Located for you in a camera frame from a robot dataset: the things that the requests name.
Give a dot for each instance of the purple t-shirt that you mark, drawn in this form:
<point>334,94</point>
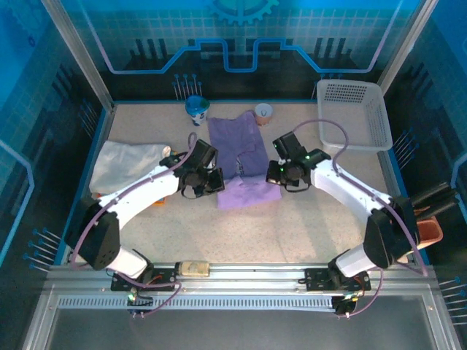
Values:
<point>233,138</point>

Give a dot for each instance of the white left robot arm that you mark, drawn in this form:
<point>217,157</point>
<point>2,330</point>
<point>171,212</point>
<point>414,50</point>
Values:
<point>146,189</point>

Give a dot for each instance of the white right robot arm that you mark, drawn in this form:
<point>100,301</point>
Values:
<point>346,189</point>

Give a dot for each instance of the orange folded cloth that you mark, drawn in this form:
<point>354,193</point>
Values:
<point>161,201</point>

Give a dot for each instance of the blue and white cup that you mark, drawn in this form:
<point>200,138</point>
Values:
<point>197,109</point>

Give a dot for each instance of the white perforated plastic basket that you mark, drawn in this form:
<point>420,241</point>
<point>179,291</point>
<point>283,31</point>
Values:
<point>346,116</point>

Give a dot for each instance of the white t-shirt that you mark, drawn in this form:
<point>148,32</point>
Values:
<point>120,164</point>

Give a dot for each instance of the beige taped block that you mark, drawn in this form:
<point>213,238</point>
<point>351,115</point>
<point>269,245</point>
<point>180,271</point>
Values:
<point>192,268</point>

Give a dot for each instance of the orange plastic holder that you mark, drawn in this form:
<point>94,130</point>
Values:
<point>430,233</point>

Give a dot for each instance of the aluminium mounting rail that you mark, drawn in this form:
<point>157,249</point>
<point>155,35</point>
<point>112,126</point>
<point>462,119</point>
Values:
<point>255,277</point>

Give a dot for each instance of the aluminium frame post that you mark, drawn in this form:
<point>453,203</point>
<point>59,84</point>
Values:
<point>78,54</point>
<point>405,43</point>

